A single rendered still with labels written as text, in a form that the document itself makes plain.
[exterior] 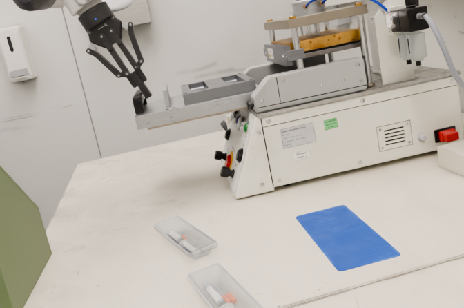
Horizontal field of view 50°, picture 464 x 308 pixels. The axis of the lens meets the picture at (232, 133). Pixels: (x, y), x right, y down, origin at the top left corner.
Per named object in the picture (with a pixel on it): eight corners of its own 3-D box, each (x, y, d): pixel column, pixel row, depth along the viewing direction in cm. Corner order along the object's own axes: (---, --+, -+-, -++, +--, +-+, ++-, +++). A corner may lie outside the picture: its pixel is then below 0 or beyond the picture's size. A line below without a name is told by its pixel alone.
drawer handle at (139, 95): (147, 103, 127) (143, 88, 126) (144, 112, 112) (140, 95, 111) (139, 105, 126) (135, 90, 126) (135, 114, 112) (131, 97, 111)
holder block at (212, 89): (244, 81, 131) (242, 72, 131) (257, 90, 112) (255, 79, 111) (182, 94, 130) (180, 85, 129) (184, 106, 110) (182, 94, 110)
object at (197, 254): (155, 234, 99) (152, 224, 99) (180, 224, 102) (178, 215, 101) (191, 266, 83) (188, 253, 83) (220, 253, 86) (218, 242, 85)
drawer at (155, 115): (252, 94, 133) (246, 65, 131) (268, 106, 112) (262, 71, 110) (143, 117, 131) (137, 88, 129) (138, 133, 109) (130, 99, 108)
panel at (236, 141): (221, 162, 140) (237, 98, 137) (234, 196, 111) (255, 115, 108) (214, 161, 140) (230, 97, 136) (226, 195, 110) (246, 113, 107)
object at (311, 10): (355, 39, 136) (348, -10, 133) (407, 40, 106) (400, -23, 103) (269, 56, 134) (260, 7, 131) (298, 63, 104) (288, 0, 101)
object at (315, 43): (335, 43, 132) (330, 7, 130) (367, 45, 111) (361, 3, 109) (273, 56, 131) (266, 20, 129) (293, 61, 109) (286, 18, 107)
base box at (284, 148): (398, 122, 146) (391, 65, 142) (474, 152, 110) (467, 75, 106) (221, 161, 142) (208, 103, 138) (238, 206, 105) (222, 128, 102)
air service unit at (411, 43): (405, 60, 109) (398, -8, 106) (440, 64, 95) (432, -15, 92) (383, 65, 109) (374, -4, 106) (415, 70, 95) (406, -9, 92)
